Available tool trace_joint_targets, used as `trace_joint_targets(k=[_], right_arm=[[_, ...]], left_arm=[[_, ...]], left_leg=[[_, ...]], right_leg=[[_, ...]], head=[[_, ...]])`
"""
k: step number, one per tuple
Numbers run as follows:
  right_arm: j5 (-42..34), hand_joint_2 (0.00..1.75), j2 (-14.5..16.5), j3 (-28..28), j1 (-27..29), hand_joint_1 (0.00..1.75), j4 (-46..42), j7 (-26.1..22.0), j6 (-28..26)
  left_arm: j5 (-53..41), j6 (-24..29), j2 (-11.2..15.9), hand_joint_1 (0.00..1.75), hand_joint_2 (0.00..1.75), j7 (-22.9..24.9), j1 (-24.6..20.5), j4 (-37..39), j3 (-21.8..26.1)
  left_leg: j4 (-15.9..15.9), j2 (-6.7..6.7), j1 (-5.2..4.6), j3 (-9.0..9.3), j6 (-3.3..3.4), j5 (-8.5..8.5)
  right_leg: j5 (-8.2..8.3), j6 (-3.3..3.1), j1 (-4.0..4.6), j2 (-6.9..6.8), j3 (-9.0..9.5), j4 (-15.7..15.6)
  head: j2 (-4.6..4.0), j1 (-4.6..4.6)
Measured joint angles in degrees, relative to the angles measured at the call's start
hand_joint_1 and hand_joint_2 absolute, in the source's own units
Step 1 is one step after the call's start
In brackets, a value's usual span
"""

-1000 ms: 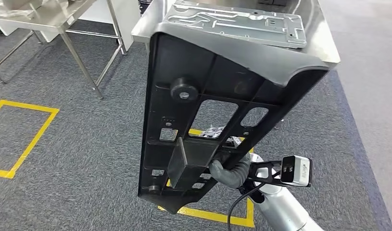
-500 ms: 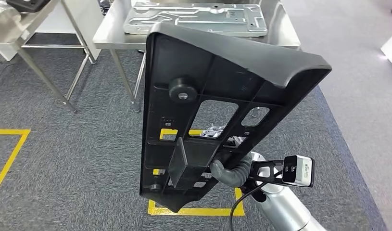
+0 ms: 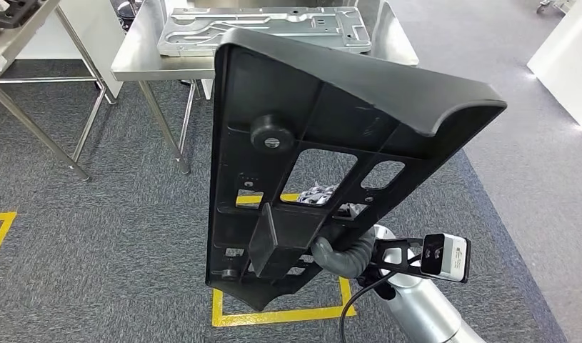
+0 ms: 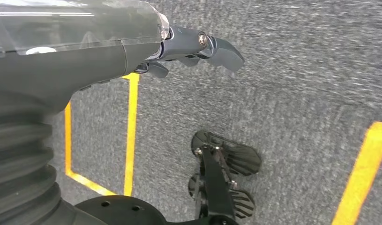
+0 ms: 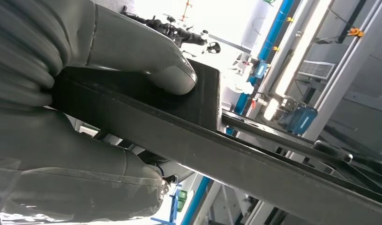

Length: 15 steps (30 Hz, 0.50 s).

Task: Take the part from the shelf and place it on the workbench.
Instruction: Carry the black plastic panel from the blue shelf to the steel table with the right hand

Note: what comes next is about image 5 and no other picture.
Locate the strip light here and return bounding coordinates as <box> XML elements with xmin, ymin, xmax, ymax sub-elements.
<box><xmin>262</xmin><ymin>0</ymin><xmax>334</xmax><ymax>122</ymax></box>

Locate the black machine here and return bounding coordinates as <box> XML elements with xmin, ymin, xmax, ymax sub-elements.
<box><xmin>120</xmin><ymin>5</ymin><xmax>222</xmax><ymax>55</ymax></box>

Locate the small blue device box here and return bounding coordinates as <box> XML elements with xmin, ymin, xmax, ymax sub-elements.
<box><xmin>254</xmin><ymin>60</ymin><xmax>270</xmax><ymax>79</ymax></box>

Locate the aluminium frame post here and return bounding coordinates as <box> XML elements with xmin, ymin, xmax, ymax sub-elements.
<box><xmin>302</xmin><ymin>0</ymin><xmax>382</xmax><ymax>142</ymax></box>

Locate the orange hook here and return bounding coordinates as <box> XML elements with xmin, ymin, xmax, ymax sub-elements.
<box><xmin>347</xmin><ymin>27</ymin><xmax>364</xmax><ymax>38</ymax></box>

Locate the vent grille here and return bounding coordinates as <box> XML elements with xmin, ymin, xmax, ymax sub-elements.
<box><xmin>297</xmin><ymin>60</ymin><xmax>337</xmax><ymax>81</ymax></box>

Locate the large blue device box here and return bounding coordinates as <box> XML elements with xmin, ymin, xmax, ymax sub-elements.
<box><xmin>285</xmin><ymin>106</ymin><xmax>319</xmax><ymax>136</ymax></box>

